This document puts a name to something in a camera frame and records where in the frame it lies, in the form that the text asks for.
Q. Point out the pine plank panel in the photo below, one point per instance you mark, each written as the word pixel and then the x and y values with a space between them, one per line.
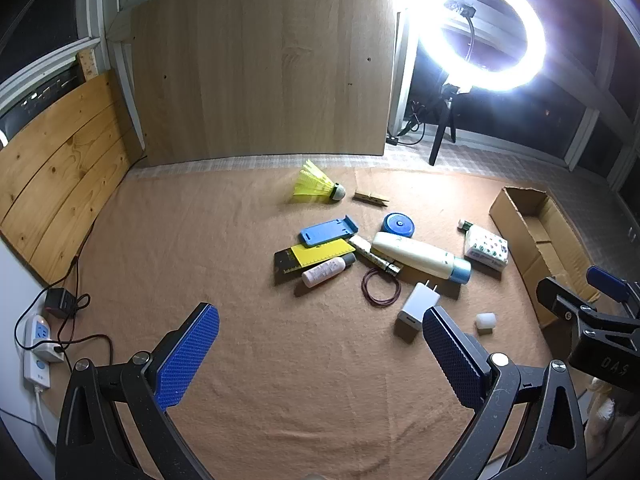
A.
pixel 60 170

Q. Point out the pink bottle grey cap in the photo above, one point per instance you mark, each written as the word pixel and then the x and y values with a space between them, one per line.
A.
pixel 322 272

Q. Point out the black phone holder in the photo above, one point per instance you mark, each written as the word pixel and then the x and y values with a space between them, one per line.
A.
pixel 462 7

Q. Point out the black power hub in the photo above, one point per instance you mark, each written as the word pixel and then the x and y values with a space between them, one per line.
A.
pixel 393 140

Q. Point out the green and white lip balm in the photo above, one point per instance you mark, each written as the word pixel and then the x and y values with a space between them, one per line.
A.
pixel 465 225

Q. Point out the yellow and black ruler card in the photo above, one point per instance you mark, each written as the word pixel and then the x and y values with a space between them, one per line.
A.
pixel 320 255

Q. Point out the black power adapter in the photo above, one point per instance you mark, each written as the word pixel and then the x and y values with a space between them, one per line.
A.
pixel 59 302

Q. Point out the white charger plug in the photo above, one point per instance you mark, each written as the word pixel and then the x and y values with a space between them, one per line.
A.
pixel 415 307

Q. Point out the brown cardboard box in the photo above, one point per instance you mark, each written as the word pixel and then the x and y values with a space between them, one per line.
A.
pixel 555 240

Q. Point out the blue round case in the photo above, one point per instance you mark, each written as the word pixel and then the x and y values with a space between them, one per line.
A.
pixel 397 224

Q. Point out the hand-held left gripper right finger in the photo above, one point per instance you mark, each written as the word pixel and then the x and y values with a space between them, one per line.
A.
pixel 452 355

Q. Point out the white window post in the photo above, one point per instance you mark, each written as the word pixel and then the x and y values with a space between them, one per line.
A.
pixel 400 70

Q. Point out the small white plastic cap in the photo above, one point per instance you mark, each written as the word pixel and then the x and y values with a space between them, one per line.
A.
pixel 485 324

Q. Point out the white sunscreen bottle blue cap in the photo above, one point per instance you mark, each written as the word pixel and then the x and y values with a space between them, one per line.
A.
pixel 415 255

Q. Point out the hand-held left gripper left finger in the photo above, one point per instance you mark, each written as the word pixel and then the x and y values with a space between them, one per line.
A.
pixel 190 355

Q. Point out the perforated wooden strip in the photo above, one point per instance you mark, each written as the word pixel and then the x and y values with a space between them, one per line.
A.
pixel 87 62

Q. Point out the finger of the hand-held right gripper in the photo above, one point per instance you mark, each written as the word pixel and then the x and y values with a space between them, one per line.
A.
pixel 607 280
pixel 560 295

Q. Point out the patterned paper tube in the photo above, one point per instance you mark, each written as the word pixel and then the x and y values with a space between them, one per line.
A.
pixel 370 255

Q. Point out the patterned white tissue pack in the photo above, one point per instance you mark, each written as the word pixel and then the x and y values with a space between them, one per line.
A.
pixel 487 249

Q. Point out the dark red rubber band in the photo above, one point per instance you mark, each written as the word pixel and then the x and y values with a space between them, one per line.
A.
pixel 364 286

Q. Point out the wooden clothespin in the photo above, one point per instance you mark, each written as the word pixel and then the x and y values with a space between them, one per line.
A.
pixel 370 198

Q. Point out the yellow shuttlecock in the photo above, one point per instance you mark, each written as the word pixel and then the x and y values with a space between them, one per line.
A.
pixel 312 185

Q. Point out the white power strip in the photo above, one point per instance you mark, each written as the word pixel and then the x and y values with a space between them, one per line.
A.
pixel 42 340

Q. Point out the blue plastic phone stand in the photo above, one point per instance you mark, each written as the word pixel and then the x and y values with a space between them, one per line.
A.
pixel 325 234

